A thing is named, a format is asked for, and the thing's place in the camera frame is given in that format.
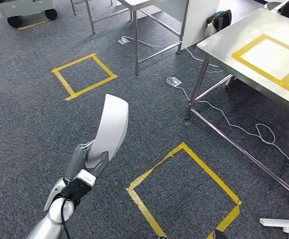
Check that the black bag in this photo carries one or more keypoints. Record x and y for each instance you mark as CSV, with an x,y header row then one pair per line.
x,y
222,19

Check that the white-top steel table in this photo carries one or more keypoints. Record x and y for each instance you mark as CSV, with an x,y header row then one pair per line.
x,y
199,23

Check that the white fluffy duster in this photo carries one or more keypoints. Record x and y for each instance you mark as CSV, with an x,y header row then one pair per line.
x,y
210,30

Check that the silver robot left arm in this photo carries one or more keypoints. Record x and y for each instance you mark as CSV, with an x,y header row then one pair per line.
x,y
49,217

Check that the yellow floor tape strip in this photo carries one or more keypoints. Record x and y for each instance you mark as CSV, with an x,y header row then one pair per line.
x,y
33,24

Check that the steel workbench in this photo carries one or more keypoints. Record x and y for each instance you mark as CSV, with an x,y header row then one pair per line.
x,y
216,49

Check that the yellow floor tape square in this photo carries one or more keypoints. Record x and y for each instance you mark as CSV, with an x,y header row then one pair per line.
x,y
209,170

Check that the small yellow bench tape square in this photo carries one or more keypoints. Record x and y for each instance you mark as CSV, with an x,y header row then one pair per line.
x,y
256,68

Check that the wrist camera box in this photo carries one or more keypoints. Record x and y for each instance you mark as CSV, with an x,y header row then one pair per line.
x,y
220,235
79,188

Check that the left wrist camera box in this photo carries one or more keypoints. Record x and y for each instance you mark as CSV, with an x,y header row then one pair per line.
x,y
79,188

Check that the steel table frame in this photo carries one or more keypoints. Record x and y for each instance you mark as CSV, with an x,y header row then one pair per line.
x,y
89,16

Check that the white curved plastic part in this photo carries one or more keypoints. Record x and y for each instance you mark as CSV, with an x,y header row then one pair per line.
x,y
112,125

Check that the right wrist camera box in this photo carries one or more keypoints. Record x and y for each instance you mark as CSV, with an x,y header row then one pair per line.
x,y
220,235

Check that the white power strip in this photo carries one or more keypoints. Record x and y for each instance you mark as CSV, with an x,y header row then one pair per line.
x,y
276,222

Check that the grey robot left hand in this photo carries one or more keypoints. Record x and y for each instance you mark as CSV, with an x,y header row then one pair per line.
x,y
76,161

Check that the silver floor socket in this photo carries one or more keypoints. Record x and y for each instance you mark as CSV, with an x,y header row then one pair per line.
x,y
123,41
174,81

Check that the white wheeled cart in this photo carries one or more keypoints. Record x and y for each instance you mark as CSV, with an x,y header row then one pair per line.
x,y
24,8

